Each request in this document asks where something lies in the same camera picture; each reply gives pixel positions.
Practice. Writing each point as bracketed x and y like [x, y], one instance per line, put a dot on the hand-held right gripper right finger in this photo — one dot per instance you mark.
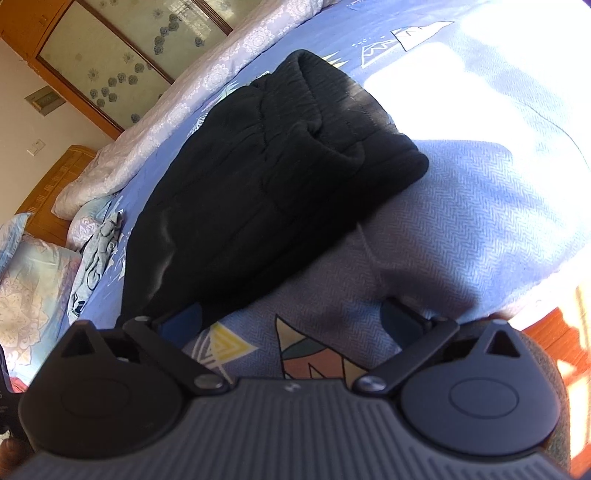
[397, 318]

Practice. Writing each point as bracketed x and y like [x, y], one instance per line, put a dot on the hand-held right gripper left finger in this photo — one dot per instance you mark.
[184, 321]

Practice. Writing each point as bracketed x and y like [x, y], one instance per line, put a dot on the black pants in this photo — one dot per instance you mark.
[277, 184]

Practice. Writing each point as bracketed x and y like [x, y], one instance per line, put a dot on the floral pillow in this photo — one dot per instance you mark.
[32, 300]

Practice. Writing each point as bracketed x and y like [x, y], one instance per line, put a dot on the light grey folded garment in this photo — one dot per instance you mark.
[94, 258]

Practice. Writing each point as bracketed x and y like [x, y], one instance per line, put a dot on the blue printed bed sheet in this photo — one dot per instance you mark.
[461, 207]

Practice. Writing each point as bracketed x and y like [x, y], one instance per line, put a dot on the wooden headboard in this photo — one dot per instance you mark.
[55, 184]

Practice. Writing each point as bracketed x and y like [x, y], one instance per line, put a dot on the white floral quilt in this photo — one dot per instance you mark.
[184, 101]

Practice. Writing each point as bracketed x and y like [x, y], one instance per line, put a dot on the wooden wardrobe with glass doors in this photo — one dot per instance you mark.
[115, 60]

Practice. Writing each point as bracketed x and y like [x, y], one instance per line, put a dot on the white wall switch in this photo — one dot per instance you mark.
[37, 147]

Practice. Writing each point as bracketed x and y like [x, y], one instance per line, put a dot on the grey wall panel box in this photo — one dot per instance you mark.
[44, 100]

